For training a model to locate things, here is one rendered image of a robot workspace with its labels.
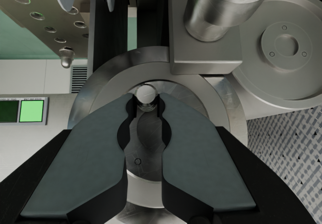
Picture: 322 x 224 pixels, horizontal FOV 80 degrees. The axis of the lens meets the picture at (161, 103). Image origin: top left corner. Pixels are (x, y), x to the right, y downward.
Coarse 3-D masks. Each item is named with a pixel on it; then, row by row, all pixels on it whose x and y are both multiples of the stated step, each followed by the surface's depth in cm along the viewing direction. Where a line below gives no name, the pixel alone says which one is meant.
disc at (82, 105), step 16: (144, 48) 17; (160, 48) 17; (112, 64) 17; (128, 64) 17; (96, 80) 16; (208, 80) 17; (224, 80) 17; (80, 96) 16; (224, 96) 16; (80, 112) 16; (240, 112) 16; (240, 128) 16; (128, 208) 15; (144, 208) 15; (160, 208) 15
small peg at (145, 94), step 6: (144, 84) 12; (150, 84) 12; (138, 90) 11; (144, 90) 11; (150, 90) 11; (156, 90) 12; (138, 96) 11; (144, 96) 11; (150, 96) 11; (156, 96) 11; (138, 102) 11; (144, 102) 11; (150, 102) 11; (156, 102) 12; (144, 108) 12; (150, 108) 12
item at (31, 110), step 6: (24, 102) 48; (30, 102) 48; (36, 102) 48; (42, 102) 48; (24, 108) 47; (30, 108) 47; (36, 108) 47; (24, 114) 47; (30, 114) 47; (36, 114) 47; (24, 120) 47; (30, 120) 47; (36, 120) 47
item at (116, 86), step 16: (144, 64) 16; (160, 64) 16; (112, 80) 16; (128, 80) 16; (144, 80) 16; (176, 80) 16; (192, 80) 16; (96, 96) 16; (112, 96) 16; (208, 96) 16; (208, 112) 16; (224, 112) 16; (128, 176) 15; (128, 192) 14; (144, 192) 14; (160, 192) 14
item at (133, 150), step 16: (160, 80) 14; (176, 96) 14; (192, 96) 14; (144, 112) 14; (144, 128) 14; (160, 128) 14; (128, 144) 14; (144, 144) 14; (160, 144) 14; (128, 160) 13; (144, 160) 13; (160, 160) 13; (144, 176) 13; (160, 176) 13
